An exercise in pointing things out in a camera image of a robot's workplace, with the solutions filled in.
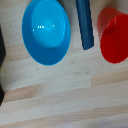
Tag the red plastic cup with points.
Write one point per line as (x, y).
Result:
(115, 36)

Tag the blue plastic bowl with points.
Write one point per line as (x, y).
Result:
(46, 31)

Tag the navy blue flat book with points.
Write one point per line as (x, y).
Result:
(85, 23)

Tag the black fabric storage box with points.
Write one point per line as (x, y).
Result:
(1, 53)

